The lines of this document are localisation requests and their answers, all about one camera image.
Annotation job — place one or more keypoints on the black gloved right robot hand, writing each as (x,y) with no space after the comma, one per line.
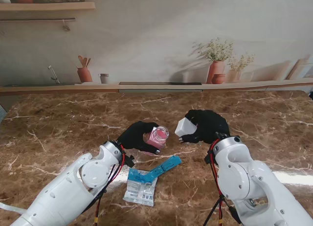
(212,125)

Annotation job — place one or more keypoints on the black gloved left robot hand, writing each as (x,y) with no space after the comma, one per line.
(133,138)

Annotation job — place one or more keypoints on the pink seasoning bottle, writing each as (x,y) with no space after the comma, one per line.
(159,136)

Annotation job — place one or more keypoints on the white square bottle cap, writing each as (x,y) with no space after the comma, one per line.
(185,127)

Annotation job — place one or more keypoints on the blue plastic bag clip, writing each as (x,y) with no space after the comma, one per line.
(163,167)

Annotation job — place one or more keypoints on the blue white seasoning bag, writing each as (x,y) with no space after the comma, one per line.
(140,191)

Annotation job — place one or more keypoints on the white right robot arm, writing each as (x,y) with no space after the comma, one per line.
(244,177)

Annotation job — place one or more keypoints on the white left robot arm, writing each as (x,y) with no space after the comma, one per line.
(68,191)

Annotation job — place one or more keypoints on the small round terracotta pot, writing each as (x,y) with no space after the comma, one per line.
(218,79)

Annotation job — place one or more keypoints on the terracotta vase with flowers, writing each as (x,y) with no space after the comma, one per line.
(215,69)

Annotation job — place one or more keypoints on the pale vase with flowers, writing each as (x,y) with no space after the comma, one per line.
(236,74)

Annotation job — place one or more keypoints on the terracotta utensil pot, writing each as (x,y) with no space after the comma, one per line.
(84,75)

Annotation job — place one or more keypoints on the metal faucet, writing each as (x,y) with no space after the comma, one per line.
(54,75)

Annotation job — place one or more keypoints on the white bowl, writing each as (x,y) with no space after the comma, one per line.
(4,0)

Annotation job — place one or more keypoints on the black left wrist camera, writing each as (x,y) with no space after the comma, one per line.
(130,161)

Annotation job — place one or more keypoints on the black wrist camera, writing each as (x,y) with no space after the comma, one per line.
(130,161)
(208,158)

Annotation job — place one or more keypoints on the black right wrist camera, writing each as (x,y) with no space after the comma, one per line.
(208,158)

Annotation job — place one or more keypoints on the metal hanging rail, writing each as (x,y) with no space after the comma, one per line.
(36,20)

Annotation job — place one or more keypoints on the wooden wall shelf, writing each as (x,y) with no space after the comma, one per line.
(49,7)

